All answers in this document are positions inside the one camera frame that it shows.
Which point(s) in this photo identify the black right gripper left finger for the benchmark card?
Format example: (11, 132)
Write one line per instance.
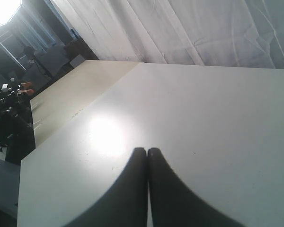
(125, 204)

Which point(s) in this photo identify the beige adjacent table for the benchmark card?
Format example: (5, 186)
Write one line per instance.
(63, 100)

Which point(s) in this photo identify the white backdrop curtain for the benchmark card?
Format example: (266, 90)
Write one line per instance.
(240, 33)

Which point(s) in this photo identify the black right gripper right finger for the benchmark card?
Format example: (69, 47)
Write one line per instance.
(173, 204)

